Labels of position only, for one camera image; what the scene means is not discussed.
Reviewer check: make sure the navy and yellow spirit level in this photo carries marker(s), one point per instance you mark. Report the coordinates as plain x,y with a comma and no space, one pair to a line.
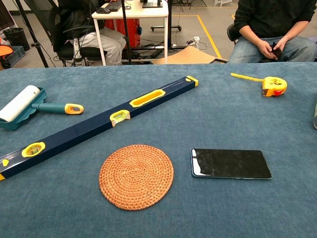
99,124

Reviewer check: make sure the round woven rattan coaster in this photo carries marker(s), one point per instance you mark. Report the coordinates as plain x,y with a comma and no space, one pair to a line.
136,177

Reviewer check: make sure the blue felt table cover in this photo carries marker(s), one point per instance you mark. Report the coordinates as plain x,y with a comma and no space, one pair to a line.
223,124

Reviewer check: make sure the tan cardboard sheet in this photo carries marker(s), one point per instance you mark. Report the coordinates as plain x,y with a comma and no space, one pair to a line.
188,55

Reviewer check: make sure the white power strip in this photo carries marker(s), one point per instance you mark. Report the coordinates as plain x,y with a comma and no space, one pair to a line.
196,39

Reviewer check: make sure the person in grey trousers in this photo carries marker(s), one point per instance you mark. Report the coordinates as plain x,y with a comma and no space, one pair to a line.
109,42

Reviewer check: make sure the black tripod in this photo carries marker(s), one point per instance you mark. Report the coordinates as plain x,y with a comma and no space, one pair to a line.
32,37
126,32

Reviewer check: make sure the red box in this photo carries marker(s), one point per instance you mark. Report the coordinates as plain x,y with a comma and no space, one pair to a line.
123,32

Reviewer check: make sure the black wheeled stand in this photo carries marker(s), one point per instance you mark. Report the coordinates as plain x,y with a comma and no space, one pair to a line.
171,22

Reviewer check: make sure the white desk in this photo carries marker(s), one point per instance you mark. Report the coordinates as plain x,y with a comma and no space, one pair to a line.
138,13

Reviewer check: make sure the office chair base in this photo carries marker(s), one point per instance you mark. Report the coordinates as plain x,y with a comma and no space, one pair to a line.
71,50

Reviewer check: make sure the yellow tape measure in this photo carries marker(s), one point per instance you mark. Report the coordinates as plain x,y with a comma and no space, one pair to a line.
275,85

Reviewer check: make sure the black computer mouse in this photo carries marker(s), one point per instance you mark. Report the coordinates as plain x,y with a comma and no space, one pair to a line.
102,10

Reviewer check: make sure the black keyboard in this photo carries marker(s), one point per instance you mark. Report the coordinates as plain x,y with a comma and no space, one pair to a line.
114,5

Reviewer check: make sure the teal lint roller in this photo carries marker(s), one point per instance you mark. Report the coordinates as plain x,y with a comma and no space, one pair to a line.
19,104

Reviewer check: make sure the person in dark sweater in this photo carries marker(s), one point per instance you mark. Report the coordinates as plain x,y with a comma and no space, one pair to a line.
267,19

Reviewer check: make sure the blue plastic crate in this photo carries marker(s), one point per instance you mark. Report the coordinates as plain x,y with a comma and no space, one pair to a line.
16,55

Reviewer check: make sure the black trash bin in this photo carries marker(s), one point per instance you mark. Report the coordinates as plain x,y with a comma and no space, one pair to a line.
16,38

